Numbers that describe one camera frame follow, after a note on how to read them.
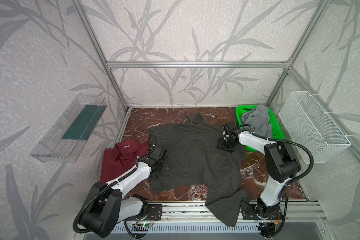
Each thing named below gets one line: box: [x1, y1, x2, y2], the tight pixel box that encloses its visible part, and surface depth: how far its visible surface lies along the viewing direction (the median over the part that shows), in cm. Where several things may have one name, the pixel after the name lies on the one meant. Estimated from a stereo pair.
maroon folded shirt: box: [99, 139, 149, 183], surface depth 93 cm
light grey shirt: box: [241, 104, 272, 138], surface depth 107 cm
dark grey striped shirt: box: [149, 113, 252, 227], surface depth 88 cm
